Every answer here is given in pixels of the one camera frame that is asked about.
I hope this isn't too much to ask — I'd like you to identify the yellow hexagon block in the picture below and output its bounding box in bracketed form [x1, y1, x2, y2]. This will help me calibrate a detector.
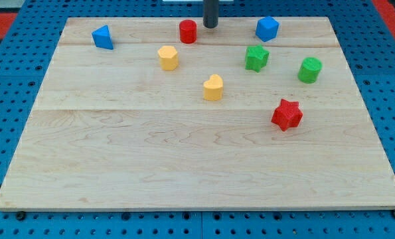
[157, 46, 179, 71]

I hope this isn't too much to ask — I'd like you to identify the blue triangle block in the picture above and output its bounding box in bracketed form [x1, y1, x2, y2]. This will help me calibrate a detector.
[92, 25, 114, 50]

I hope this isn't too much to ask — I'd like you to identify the yellow heart block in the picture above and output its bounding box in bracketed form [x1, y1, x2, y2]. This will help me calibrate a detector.
[203, 74, 224, 101]

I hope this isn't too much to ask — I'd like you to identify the wooden board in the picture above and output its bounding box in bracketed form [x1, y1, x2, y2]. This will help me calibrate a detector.
[0, 17, 395, 212]

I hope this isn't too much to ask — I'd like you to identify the green star block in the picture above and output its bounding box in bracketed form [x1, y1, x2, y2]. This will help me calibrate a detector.
[245, 45, 270, 72]

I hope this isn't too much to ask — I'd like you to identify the red cylinder block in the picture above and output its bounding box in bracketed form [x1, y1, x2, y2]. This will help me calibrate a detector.
[179, 19, 197, 44]

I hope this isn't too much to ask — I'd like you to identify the red star block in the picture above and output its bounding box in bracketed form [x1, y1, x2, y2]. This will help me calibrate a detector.
[271, 99, 303, 131]

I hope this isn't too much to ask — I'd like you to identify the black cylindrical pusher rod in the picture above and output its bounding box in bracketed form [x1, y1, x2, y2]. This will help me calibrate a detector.
[202, 0, 219, 29]

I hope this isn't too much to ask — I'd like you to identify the blue cube block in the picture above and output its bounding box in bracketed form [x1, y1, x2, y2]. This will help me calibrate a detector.
[256, 16, 279, 42]

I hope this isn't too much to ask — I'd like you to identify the green cylinder block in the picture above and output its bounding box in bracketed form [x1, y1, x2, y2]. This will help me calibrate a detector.
[297, 57, 323, 84]

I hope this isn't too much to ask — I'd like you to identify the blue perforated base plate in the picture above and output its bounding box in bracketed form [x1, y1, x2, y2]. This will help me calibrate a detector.
[0, 0, 395, 238]

